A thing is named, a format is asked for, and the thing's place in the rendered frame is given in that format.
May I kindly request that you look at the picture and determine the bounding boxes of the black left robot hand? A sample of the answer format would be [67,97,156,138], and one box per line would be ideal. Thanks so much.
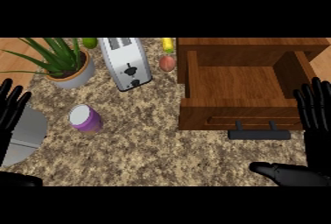
[0,78,45,187]

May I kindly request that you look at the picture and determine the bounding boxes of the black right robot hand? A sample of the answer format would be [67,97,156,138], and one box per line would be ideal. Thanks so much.
[249,76,331,187]

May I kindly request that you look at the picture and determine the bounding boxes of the purple can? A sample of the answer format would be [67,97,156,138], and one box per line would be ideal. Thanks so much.
[67,104,106,134]

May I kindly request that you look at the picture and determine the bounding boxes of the wooden drawer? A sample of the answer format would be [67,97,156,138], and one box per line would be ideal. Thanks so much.
[178,50,320,131]

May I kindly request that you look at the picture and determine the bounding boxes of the grey steel sink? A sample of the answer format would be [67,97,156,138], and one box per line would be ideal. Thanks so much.
[0,105,49,168]

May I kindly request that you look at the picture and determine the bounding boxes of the white plant pot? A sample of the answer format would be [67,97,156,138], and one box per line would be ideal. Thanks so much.
[45,50,98,90]

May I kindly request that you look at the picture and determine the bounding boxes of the green potted plant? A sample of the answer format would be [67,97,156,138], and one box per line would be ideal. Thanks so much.
[0,37,85,77]

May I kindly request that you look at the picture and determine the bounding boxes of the green lime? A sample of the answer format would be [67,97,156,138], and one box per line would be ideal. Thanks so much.
[82,37,100,50]

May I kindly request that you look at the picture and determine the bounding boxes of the silver toaster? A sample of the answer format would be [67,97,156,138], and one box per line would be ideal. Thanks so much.
[98,37,154,93]

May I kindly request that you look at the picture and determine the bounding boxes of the wooden cabinet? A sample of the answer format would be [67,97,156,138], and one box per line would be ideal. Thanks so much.
[177,37,331,85]

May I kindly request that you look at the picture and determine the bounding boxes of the reddish brown potato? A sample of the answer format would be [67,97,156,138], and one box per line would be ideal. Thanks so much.
[159,55,178,73]

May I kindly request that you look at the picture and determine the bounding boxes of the yellow corn cob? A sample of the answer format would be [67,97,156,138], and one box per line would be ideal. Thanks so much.
[162,37,177,54]

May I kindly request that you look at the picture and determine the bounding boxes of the dark grey drawer handle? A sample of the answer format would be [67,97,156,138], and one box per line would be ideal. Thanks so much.
[228,120,293,141]

